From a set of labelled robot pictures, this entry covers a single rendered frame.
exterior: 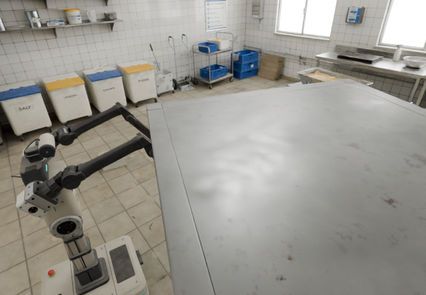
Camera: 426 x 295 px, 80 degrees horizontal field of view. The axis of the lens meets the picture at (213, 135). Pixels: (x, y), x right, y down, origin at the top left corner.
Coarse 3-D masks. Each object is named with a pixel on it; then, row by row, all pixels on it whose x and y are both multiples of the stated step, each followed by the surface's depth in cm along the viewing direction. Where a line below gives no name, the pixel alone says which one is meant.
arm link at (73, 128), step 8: (120, 104) 166; (104, 112) 160; (112, 112) 161; (120, 112) 164; (128, 112) 166; (88, 120) 157; (96, 120) 158; (104, 120) 161; (72, 128) 154; (80, 128) 155; (88, 128) 158; (64, 136) 149; (72, 136) 152; (64, 144) 152
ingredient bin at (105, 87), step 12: (84, 72) 458; (96, 72) 457; (108, 72) 461; (96, 84) 439; (108, 84) 451; (120, 84) 465; (96, 96) 449; (108, 96) 460; (120, 96) 474; (96, 108) 503; (108, 108) 470
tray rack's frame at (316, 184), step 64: (192, 128) 42; (256, 128) 41; (320, 128) 41; (384, 128) 40; (192, 192) 29; (256, 192) 28; (320, 192) 28; (384, 192) 28; (192, 256) 22; (256, 256) 22; (320, 256) 21; (384, 256) 21
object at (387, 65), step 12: (336, 48) 509; (348, 48) 491; (324, 60) 470; (336, 60) 449; (348, 60) 440; (384, 60) 434; (396, 72) 384; (408, 72) 373; (420, 72) 371; (420, 96) 373
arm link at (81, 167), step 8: (136, 136) 128; (144, 136) 130; (128, 144) 124; (136, 144) 125; (144, 144) 126; (112, 152) 122; (120, 152) 124; (128, 152) 125; (96, 160) 121; (104, 160) 121; (112, 160) 123; (80, 168) 118; (88, 168) 119; (96, 168) 121; (64, 176) 114; (72, 176) 115; (80, 176) 117; (88, 176) 120; (64, 184) 115; (72, 184) 116
